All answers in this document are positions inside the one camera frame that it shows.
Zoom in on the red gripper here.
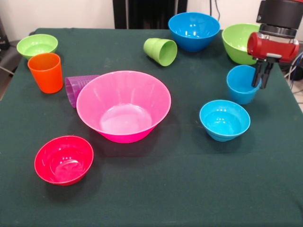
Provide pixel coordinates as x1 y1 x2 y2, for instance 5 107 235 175
246 31 300 90

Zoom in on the blue cup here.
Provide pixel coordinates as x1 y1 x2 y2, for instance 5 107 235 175
226 65 262 105

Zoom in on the large green bowl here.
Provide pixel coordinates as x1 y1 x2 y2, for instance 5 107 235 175
222 23 261 66

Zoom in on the small cyan bowl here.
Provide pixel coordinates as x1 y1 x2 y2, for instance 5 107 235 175
199 99 251 142

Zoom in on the large blue bowl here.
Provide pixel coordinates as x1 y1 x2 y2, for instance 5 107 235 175
168 12 221 52

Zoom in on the green cup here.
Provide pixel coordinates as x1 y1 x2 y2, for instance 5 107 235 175
143 37 178 67

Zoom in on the large pink bowl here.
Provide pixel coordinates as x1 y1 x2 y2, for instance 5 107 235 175
76 70 172 144

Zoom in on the purple cup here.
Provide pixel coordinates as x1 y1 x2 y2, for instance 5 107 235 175
64 74 100 109

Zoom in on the small magenta bowl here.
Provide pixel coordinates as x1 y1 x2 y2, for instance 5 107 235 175
34 135 94 186

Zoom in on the small green bowl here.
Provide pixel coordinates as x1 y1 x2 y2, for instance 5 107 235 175
16 34 59 61

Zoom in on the dark green tablecloth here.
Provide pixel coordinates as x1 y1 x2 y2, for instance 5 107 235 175
0 27 303 227

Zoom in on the orange red cup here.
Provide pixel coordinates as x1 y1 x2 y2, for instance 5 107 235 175
27 52 63 94

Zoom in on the grey chair base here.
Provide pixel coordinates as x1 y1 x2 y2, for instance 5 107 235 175
0 39 30 71

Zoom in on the black device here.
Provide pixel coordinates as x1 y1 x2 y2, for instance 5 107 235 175
0 17 10 50

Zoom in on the tangle of cables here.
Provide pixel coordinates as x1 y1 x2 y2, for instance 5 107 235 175
284 51 303 105

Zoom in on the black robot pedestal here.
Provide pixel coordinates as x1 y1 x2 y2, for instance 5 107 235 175
113 0 189 29

